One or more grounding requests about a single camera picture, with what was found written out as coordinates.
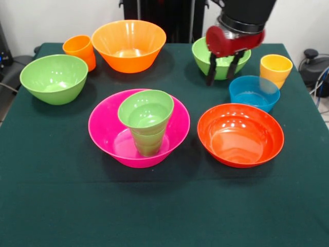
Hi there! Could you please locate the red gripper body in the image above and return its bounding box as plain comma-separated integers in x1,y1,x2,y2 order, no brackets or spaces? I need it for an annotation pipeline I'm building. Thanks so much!
205,25,266,58

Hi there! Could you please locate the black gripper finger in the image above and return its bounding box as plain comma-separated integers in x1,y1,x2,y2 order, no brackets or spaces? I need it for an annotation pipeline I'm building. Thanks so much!
205,52,218,86
226,50,245,79

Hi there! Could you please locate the small green plastic bowl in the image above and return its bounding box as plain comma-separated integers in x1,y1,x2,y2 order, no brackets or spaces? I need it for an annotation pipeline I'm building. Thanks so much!
117,89,175,129

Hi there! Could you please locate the green plastic cup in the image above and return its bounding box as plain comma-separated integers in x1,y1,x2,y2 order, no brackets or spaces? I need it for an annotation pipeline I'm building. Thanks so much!
131,120,168,157

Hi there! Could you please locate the pink plastic bowl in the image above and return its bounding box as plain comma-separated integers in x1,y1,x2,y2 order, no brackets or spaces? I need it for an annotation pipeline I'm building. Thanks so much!
88,89,191,169

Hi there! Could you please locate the black computer tower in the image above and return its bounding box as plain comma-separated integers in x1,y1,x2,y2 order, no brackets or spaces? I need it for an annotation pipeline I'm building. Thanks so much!
0,22,14,67

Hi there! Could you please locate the large green plastic bowl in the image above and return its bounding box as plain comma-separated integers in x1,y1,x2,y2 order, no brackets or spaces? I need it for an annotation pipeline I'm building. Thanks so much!
20,54,89,105
191,37,252,81

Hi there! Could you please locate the blue plastic bowl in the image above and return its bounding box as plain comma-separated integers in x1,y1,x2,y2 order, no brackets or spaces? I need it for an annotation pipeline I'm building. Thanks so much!
229,75,281,113

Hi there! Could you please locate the yellow plastic cup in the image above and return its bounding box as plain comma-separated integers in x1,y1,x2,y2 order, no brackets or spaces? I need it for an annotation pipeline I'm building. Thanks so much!
260,54,294,90

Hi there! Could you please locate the red plastic bowl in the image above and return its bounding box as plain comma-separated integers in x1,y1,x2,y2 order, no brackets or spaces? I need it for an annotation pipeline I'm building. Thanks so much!
197,103,285,169

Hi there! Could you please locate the large orange plastic bowl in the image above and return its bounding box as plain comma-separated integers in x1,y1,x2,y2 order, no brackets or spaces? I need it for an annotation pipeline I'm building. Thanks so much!
91,20,167,74

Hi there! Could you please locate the orange plastic cup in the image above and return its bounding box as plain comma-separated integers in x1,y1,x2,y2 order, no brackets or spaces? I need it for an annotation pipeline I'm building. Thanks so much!
62,34,97,73

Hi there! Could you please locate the dark green table cloth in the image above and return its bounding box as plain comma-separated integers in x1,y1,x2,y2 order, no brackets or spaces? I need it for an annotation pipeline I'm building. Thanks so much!
0,42,329,247

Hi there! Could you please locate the dark grey floor case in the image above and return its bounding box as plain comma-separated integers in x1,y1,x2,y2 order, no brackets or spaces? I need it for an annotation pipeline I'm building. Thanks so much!
0,55,34,90

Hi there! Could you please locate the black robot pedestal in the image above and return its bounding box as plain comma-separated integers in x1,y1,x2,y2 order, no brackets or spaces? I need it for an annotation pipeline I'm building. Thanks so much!
123,0,219,44

